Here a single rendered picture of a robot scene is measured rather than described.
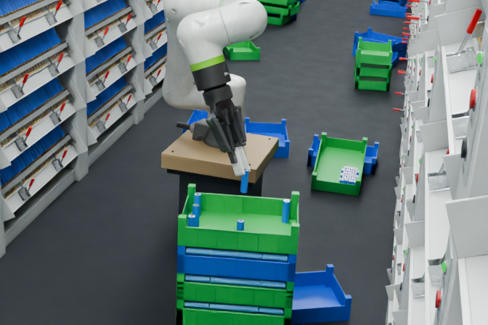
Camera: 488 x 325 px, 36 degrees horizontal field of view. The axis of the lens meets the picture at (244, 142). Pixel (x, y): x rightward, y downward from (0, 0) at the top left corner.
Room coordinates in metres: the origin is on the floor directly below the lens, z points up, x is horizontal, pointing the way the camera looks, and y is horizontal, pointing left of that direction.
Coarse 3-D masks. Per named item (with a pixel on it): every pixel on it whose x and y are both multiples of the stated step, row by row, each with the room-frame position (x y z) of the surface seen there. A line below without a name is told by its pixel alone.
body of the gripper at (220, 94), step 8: (224, 88) 1.85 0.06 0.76; (208, 96) 1.85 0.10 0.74; (216, 96) 1.84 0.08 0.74; (224, 96) 1.85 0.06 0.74; (232, 96) 1.87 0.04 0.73; (208, 104) 1.85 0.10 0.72; (216, 104) 1.85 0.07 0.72; (224, 104) 1.87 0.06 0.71; (232, 104) 1.89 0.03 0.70; (216, 112) 1.83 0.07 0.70
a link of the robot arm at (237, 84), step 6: (234, 78) 2.54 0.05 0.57; (240, 78) 2.56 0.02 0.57; (234, 84) 2.52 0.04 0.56; (240, 84) 2.53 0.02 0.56; (234, 90) 2.51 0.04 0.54; (240, 90) 2.52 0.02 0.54; (234, 96) 2.51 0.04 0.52; (240, 96) 2.53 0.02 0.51; (204, 102) 2.50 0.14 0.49; (234, 102) 2.51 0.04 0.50; (240, 102) 2.53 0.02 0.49; (204, 108) 2.52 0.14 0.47; (210, 114) 2.53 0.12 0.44
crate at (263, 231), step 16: (192, 192) 1.85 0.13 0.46; (208, 208) 1.86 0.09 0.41; (224, 208) 1.86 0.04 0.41; (240, 208) 1.86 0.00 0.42; (256, 208) 1.86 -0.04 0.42; (272, 208) 1.86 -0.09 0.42; (208, 224) 1.78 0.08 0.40; (224, 224) 1.79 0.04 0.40; (256, 224) 1.80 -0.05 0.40; (272, 224) 1.80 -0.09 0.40; (288, 224) 1.81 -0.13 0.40; (192, 240) 1.67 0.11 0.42; (208, 240) 1.67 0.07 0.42; (224, 240) 1.67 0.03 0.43; (240, 240) 1.66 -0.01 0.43; (256, 240) 1.66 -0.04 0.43; (272, 240) 1.66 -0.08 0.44; (288, 240) 1.66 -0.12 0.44
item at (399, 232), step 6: (402, 228) 1.90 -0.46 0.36; (396, 234) 1.90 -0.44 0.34; (402, 234) 1.90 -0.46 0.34; (396, 240) 1.90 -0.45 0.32; (402, 240) 1.90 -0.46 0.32; (396, 252) 1.86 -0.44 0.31; (396, 258) 1.82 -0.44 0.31; (396, 264) 1.76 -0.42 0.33; (396, 270) 1.76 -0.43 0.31; (396, 276) 1.73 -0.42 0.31; (396, 282) 1.70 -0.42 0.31; (396, 300) 1.61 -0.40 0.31; (396, 306) 1.59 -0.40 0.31
